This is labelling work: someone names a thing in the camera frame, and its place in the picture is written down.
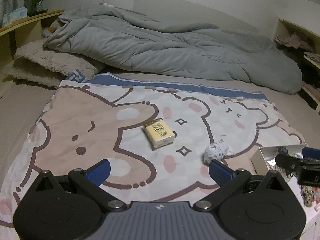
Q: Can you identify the white storage box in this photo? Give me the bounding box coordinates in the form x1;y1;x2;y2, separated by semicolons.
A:
249;144;319;234

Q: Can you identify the beige fluffy blanket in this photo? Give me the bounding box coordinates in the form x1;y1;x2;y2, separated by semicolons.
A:
6;40;105;87

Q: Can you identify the grey green quilt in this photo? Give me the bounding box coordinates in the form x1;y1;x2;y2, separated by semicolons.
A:
43;5;303;94

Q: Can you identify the tissue box on shelf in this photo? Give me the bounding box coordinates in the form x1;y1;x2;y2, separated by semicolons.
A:
2;7;28;27

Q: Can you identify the braided rope tassel bundle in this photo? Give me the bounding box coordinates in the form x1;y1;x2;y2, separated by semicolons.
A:
300;185;319;207

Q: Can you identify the wooden bedside shelf left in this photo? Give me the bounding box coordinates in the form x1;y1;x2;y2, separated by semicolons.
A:
1;9;64;81

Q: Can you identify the cream bedside shelf right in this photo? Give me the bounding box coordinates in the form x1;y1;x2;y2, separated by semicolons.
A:
274;18;319;112

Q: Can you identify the green glass bottle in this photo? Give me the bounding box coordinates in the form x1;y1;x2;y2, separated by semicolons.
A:
29;0;43;16

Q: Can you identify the clear crystal hair accessory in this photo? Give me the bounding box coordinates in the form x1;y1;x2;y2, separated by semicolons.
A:
266;158;283;175

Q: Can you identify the yellow tissue pack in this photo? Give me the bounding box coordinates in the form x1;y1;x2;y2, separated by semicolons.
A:
142;118;175;150

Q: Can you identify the beige bed sheet mattress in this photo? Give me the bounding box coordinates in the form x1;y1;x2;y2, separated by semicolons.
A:
1;73;319;179

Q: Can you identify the white grey yarn ball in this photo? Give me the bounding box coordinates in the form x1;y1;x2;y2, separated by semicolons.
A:
203;139;229;165

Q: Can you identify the cartoon bear printed cloth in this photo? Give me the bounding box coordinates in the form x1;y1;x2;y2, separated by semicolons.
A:
1;74;305;239

